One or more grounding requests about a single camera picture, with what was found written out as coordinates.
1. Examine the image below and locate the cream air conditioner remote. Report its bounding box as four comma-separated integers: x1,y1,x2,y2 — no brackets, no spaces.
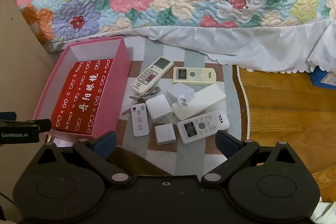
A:
172,67,216,86

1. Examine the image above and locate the bunch of metal keys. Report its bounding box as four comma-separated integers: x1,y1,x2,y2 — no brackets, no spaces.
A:
129,86,160,104

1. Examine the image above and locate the white remote with pink display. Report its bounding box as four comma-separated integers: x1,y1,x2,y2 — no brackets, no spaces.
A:
131,57,174,95

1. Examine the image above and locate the white air conditioner remote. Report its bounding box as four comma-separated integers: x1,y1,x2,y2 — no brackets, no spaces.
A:
176,109,230,145

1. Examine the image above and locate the large white charger cube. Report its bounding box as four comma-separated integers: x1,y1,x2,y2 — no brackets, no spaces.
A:
145,94,174,124

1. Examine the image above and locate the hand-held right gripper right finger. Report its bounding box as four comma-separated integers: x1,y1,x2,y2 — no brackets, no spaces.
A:
201,130,299,186

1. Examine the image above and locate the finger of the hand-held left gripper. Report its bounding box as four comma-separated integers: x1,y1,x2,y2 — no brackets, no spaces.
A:
0,111,17,121

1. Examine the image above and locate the small white remote control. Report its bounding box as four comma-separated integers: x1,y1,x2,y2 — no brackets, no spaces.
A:
131,103,150,137

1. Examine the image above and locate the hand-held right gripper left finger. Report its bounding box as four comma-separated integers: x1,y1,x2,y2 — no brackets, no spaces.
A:
35,131,133,186

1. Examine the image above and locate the small white charger cube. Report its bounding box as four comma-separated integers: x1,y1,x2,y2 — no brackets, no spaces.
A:
154,123,177,146

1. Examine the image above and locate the white plug adapter with label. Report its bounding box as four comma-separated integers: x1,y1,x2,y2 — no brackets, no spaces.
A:
166,82,196,107

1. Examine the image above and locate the pink cardboard box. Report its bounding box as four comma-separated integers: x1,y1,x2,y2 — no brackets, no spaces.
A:
33,36,132,142

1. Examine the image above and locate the blue cardboard box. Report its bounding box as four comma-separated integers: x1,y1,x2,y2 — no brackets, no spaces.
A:
309,66,336,88

